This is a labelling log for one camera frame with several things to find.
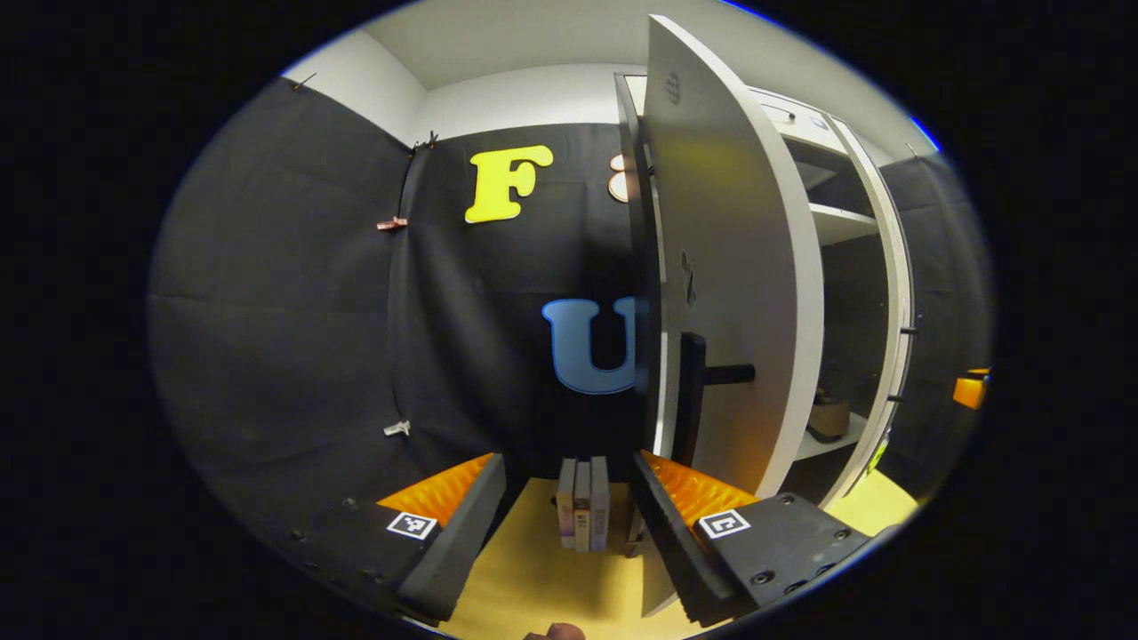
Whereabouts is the black backdrop cloth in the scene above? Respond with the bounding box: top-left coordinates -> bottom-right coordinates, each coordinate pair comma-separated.
880,151 -> 997,500
147,76 -> 663,534

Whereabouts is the tan book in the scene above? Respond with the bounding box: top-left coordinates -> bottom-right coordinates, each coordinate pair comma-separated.
557,458 -> 578,549

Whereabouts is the white cabinet door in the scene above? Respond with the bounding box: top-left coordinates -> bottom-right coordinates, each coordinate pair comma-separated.
640,13 -> 826,619
831,114 -> 918,509

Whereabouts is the cream book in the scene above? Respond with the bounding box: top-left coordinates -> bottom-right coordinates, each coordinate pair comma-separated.
573,460 -> 593,553

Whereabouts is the white and grey shoe cabinet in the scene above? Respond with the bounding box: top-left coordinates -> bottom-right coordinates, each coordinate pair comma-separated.
612,71 -> 918,512

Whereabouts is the brown fuzzy shoe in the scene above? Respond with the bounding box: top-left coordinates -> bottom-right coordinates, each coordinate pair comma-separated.
809,389 -> 854,444

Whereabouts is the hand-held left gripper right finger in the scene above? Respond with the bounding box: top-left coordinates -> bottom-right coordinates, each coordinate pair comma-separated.
630,450 -> 873,628

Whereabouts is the white cabinet drawer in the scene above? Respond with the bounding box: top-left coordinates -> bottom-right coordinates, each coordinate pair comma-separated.
747,84 -> 847,136

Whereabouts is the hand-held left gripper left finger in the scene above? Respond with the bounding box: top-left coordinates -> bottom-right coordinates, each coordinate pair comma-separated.
283,452 -> 507,622

